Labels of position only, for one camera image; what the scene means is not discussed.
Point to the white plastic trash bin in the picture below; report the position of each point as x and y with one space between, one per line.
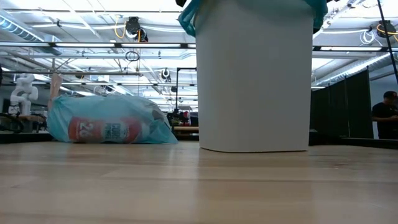
255 87

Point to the person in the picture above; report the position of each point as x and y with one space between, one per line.
385 118

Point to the large teal trash bag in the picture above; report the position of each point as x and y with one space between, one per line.
188 18

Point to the light blue trash bag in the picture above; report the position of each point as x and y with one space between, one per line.
109 107

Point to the black metal frame stand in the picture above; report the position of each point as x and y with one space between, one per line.
177 87

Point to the black metal table frame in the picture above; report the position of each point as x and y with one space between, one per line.
18 137

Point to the black partition wall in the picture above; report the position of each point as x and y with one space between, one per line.
342 109

